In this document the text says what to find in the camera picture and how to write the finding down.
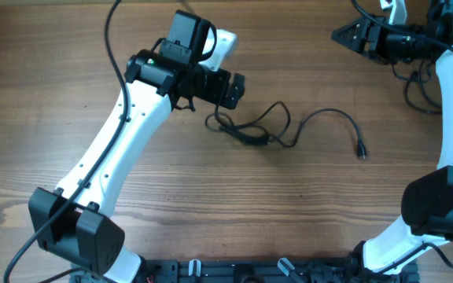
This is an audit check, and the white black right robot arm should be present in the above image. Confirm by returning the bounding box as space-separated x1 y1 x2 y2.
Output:
331 0 453 277

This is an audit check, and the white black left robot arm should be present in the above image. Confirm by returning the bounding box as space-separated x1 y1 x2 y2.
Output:
28 10 245 282

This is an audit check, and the black USB cable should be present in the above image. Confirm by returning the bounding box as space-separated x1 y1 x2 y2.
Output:
204 101 367 160
391 58 444 116

